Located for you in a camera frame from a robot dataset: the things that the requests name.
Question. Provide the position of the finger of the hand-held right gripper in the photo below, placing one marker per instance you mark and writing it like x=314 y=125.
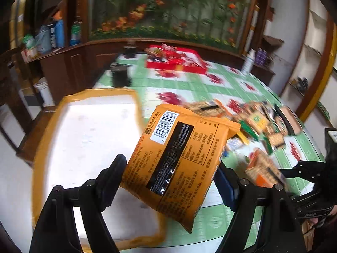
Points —
x=302 y=170
x=313 y=205

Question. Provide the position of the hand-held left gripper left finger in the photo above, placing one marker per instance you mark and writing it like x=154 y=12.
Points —
x=115 y=174

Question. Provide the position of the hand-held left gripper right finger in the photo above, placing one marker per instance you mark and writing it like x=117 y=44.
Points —
x=226 y=187

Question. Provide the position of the orange cracker packet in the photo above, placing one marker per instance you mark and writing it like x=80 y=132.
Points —
x=263 y=168

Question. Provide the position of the orange snack packet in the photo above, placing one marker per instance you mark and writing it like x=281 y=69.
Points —
x=184 y=150

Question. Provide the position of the pile of snack packets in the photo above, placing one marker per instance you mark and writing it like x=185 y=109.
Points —
x=258 y=121

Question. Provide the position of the green fruit-print tablecloth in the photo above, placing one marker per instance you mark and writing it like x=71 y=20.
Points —
x=210 y=89

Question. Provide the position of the white bucket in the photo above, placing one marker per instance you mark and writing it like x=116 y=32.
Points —
x=43 y=89

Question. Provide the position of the wooden cabinet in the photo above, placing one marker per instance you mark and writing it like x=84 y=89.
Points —
x=79 y=63

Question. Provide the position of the white spray bottle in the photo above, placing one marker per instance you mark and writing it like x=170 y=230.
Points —
x=247 y=63

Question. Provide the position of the brown box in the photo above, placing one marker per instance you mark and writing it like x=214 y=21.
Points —
x=272 y=42

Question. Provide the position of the red gift box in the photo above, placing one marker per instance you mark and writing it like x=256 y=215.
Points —
x=173 y=67

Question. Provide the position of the dark blurred object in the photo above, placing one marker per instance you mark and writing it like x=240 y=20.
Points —
x=130 y=50

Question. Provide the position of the pile of wrapped candies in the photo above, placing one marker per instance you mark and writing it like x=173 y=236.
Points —
x=171 y=55

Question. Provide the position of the green white bottle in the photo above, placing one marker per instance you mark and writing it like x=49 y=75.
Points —
x=75 y=33

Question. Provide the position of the grey-blue container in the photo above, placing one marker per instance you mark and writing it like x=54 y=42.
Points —
x=43 y=40

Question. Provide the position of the blue bottle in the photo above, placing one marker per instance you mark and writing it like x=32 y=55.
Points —
x=59 y=33

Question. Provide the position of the flower picture panel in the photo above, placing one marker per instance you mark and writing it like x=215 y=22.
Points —
x=171 y=10

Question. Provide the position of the white wall shelf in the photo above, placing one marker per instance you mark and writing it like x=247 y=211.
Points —
x=313 y=39

